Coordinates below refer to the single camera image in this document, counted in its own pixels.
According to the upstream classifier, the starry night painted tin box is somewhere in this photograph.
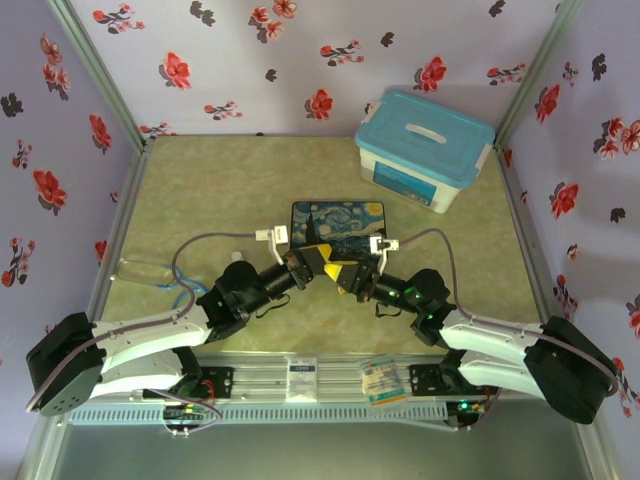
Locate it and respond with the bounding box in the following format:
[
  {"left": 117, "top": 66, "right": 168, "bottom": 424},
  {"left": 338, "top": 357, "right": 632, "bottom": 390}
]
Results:
[{"left": 289, "top": 200, "right": 389, "bottom": 262}]

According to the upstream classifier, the green white paper packet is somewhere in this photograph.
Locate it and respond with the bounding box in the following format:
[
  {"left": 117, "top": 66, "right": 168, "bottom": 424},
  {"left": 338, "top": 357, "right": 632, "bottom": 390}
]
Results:
[{"left": 360, "top": 356, "right": 409, "bottom": 409}]

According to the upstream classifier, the white label card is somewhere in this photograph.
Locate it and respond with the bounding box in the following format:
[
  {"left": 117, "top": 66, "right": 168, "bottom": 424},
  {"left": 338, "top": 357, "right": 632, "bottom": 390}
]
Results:
[{"left": 286, "top": 357, "right": 321, "bottom": 404}]

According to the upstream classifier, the blue lidded plastic storage box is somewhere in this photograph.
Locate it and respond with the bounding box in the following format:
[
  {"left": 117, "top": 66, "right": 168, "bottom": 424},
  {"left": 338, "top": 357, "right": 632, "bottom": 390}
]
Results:
[{"left": 353, "top": 88, "right": 497, "bottom": 215}]

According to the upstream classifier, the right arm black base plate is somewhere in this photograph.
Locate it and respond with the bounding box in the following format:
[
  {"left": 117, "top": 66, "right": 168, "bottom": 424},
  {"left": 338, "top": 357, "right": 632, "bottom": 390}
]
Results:
[{"left": 408, "top": 363, "right": 500, "bottom": 397}]

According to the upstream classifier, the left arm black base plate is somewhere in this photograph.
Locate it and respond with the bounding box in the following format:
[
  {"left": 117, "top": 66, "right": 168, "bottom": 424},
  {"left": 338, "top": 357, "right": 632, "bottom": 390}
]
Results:
[{"left": 143, "top": 366, "right": 235, "bottom": 402}]

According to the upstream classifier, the aluminium front rail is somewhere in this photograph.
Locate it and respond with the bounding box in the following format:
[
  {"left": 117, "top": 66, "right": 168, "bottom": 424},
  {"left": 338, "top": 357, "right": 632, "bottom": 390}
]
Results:
[{"left": 89, "top": 351, "right": 506, "bottom": 407}]

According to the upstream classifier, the aluminium side rail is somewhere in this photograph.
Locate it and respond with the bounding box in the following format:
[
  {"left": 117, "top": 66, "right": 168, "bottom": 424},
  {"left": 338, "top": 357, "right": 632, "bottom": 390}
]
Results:
[
  {"left": 493, "top": 144, "right": 561, "bottom": 321},
  {"left": 82, "top": 144, "right": 154, "bottom": 321}
]

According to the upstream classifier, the white slotted cable duct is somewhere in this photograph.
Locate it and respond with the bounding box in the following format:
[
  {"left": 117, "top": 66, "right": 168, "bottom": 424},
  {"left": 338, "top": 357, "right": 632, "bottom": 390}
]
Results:
[{"left": 67, "top": 402, "right": 449, "bottom": 426}]

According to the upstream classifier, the aluminium corner post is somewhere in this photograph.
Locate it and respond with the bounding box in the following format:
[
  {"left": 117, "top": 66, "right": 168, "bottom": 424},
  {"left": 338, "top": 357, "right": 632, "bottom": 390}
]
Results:
[
  {"left": 492, "top": 0, "right": 587, "bottom": 151},
  {"left": 47, "top": 0, "right": 157, "bottom": 151}
]

